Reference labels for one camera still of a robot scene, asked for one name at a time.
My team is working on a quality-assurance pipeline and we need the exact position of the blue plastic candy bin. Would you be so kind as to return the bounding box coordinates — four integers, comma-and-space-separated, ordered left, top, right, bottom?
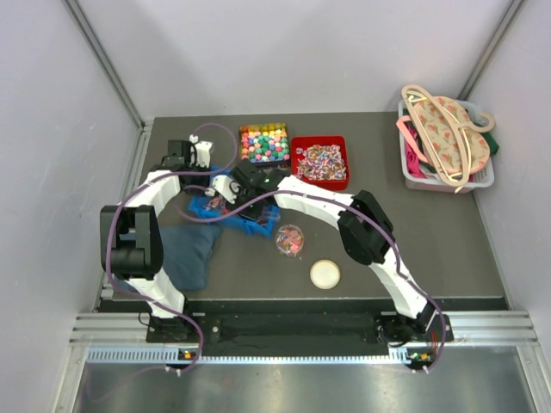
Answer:
188, 165, 281, 240

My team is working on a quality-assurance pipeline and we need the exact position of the round cream jar lid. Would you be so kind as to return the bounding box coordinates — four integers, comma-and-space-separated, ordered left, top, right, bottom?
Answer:
310, 260, 341, 290

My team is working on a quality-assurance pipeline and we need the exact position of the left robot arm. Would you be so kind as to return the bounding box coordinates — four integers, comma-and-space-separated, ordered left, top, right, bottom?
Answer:
100, 135, 214, 342

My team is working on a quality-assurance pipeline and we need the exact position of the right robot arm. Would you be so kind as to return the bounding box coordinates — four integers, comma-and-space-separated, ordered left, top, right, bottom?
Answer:
214, 160, 448, 343

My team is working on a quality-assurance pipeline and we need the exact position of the clear glass jar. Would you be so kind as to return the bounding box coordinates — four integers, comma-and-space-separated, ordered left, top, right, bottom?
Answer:
275, 225, 305, 257

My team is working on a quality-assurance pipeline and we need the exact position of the red tray of swirl lollipops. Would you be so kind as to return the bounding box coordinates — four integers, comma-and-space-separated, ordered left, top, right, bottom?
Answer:
290, 135, 350, 191

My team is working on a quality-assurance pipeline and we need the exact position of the folded dark blue cloth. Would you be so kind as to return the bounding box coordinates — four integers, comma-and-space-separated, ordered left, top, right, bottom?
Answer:
160, 224, 222, 291

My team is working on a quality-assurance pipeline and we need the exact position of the white basket of clothes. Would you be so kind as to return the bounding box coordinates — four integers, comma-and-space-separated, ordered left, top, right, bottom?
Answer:
396, 96, 499, 194

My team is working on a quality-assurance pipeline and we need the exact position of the beige clothes hanger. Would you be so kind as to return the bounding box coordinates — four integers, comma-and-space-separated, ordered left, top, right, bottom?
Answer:
397, 84, 495, 194

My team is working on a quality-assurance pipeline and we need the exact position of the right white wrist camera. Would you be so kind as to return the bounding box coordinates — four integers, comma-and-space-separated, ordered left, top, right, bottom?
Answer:
205, 175, 241, 205

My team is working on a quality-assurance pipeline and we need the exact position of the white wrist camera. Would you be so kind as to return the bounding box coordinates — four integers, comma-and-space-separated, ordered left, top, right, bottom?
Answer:
189, 134, 214, 168
205, 175, 241, 205

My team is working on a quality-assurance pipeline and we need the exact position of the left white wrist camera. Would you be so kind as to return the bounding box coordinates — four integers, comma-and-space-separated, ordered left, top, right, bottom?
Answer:
189, 134, 214, 168

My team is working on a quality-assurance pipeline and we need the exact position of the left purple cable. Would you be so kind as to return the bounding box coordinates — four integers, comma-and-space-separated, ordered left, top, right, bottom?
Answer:
105, 122, 240, 375

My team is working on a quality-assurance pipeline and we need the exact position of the purple cable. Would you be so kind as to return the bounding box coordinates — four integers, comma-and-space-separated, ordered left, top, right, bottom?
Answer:
174, 184, 451, 373
105, 122, 240, 375

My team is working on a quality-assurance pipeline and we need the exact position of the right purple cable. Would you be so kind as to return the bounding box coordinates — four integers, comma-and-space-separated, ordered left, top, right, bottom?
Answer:
174, 184, 451, 373

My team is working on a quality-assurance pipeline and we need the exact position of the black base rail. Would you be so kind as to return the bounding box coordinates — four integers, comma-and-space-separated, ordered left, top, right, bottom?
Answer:
146, 299, 454, 358

